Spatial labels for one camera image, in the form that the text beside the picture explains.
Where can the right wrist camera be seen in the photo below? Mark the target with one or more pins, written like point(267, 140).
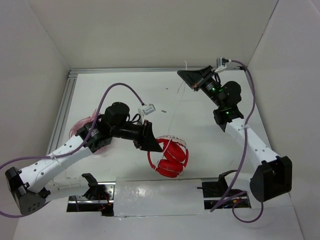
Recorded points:
point(221, 64)

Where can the aluminium frame rail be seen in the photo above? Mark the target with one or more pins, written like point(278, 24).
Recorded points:
point(179, 110)

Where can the red headphones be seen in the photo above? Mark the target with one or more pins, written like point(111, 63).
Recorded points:
point(175, 156)

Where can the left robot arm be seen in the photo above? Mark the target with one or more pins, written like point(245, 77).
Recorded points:
point(33, 187)

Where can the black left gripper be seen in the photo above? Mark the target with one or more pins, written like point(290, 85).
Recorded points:
point(146, 140)

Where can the white taped cover plate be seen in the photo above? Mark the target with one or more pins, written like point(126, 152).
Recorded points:
point(158, 198)

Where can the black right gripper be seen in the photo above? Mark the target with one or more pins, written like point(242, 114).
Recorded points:
point(193, 77)

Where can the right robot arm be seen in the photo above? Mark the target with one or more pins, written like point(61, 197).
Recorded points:
point(273, 173)

